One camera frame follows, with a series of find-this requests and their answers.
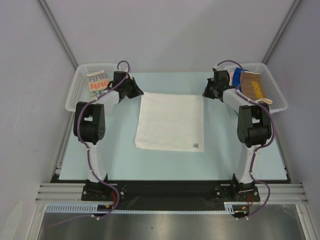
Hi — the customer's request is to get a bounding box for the rabbit print towel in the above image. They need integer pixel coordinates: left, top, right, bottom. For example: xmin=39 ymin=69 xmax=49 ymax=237
xmin=86 ymin=70 xmax=110 ymax=100

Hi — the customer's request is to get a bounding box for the white towel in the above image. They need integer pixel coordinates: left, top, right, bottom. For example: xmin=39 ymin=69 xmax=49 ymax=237
xmin=134 ymin=92 xmax=205 ymax=153

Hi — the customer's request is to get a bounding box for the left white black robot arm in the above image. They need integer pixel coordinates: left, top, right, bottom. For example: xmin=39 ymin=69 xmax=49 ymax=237
xmin=73 ymin=70 xmax=144 ymax=183

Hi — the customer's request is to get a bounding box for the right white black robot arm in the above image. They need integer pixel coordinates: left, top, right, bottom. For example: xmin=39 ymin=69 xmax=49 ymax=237
xmin=202 ymin=68 xmax=274 ymax=202

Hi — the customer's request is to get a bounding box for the blue towel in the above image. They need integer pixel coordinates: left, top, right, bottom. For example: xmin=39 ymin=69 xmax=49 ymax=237
xmin=232 ymin=67 xmax=247 ymax=92

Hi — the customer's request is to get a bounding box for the pink towel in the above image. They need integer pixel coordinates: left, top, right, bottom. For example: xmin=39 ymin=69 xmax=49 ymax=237
xmin=229 ymin=71 xmax=234 ymax=82

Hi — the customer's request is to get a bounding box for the brown towel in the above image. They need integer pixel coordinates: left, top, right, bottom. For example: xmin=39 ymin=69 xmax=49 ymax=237
xmin=239 ymin=71 xmax=273 ymax=105

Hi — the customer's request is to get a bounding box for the left white plastic basket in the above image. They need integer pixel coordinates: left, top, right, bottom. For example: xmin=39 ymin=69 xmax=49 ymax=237
xmin=65 ymin=63 xmax=117 ymax=112

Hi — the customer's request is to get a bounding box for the white plastic basket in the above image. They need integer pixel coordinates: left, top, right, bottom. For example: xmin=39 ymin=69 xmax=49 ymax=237
xmin=223 ymin=62 xmax=288 ymax=114
xmin=65 ymin=63 xmax=117 ymax=112

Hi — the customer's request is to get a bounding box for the right white plastic basket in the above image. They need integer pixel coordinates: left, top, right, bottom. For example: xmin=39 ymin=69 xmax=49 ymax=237
xmin=223 ymin=62 xmax=288 ymax=114

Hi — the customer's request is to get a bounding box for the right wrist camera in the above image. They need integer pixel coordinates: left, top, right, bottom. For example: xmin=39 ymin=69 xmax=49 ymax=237
xmin=212 ymin=64 xmax=220 ymax=72

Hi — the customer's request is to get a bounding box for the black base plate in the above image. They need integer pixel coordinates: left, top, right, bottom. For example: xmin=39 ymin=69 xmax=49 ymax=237
xmin=81 ymin=180 xmax=260 ymax=212

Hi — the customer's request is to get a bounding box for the white slotted cable duct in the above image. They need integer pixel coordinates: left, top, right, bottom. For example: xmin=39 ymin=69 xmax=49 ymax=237
xmin=46 ymin=201 xmax=251 ymax=215

